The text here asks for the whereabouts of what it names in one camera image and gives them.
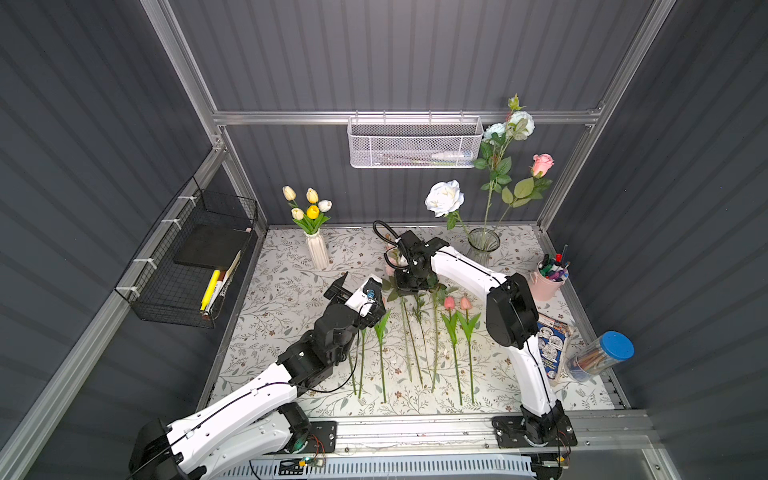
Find light pink tulip stem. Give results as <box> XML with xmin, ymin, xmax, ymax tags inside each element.
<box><xmin>357</xmin><ymin>329</ymin><xmax>367</xmax><ymax>399</ymax></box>

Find pink pen holder cup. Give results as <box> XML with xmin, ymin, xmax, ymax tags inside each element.
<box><xmin>528</xmin><ymin>270</ymin><xmax>566</xmax><ymax>303</ymax></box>

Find yellow marker in basket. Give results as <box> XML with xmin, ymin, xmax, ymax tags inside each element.
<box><xmin>200</xmin><ymin>270</ymin><xmax>222</xmax><ymax>312</ymax></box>

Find green leafy rose stem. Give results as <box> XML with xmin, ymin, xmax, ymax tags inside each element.
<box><xmin>384</xmin><ymin>276</ymin><xmax>425</xmax><ymax>386</ymax></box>

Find pink carnation branch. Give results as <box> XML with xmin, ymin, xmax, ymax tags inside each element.
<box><xmin>429</xmin><ymin>282</ymin><xmax>456</xmax><ymax>393</ymax></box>

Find clear jar blue lid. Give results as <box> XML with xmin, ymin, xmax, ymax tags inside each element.
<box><xmin>566</xmin><ymin>331</ymin><xmax>635</xmax><ymax>382</ymax></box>

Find blue printed card pack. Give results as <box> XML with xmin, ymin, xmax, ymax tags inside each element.
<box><xmin>537</xmin><ymin>314</ymin><xmax>573</xmax><ymax>383</ymax></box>

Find black notebook in basket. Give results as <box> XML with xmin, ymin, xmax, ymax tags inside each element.
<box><xmin>173</xmin><ymin>224</ymin><xmax>251</xmax><ymax>270</ymax></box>

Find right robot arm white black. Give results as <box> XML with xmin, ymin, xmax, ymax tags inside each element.
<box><xmin>388</xmin><ymin>231</ymin><xmax>577</xmax><ymax>448</ymax></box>

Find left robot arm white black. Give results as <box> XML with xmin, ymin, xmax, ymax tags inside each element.
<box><xmin>128</xmin><ymin>275</ymin><xmax>386</xmax><ymax>479</ymax></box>

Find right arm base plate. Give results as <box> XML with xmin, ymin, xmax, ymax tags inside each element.
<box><xmin>491</xmin><ymin>415</ymin><xmax>578</xmax><ymax>448</ymax></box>

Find dark pink tulip stem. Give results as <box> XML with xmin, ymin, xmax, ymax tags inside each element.
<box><xmin>441</xmin><ymin>295</ymin><xmax>463</xmax><ymax>406</ymax></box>

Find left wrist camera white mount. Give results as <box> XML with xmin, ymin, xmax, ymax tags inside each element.
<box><xmin>345</xmin><ymin>275</ymin><xmax>386</xmax><ymax>322</ymax></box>

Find white wire mesh basket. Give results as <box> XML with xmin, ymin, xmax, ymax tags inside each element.
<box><xmin>346</xmin><ymin>113</ymin><xmax>483</xmax><ymax>169</ymax></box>

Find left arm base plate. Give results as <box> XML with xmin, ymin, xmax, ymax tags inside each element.
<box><xmin>294</xmin><ymin>421</ymin><xmax>338</xmax><ymax>455</ymax></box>

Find black wire wall basket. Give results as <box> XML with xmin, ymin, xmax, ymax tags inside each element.
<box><xmin>115</xmin><ymin>180</ymin><xmax>259</xmax><ymax>329</ymax></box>

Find peach pink tulip stem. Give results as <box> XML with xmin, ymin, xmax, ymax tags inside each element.
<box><xmin>374</xmin><ymin>312</ymin><xmax>390</xmax><ymax>404</ymax></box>

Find markers in pink cup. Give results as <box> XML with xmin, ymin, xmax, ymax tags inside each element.
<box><xmin>538</xmin><ymin>244</ymin><xmax>570</xmax><ymax>282</ymax></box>

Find clear glass vase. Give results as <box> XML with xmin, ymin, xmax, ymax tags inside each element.
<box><xmin>467</xmin><ymin>227</ymin><xmax>501</xmax><ymax>266</ymax></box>

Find rose bouquet in glass vase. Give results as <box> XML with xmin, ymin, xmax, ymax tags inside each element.
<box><xmin>425</xmin><ymin>94</ymin><xmax>535</xmax><ymax>237</ymax></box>

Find tulip bouquet in vase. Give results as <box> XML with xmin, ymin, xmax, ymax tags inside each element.
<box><xmin>282</xmin><ymin>185</ymin><xmax>333</xmax><ymax>235</ymax></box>

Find white ribbed ceramic vase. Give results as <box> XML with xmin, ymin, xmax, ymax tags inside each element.
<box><xmin>306</xmin><ymin>231</ymin><xmax>330</xmax><ymax>270</ymax></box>

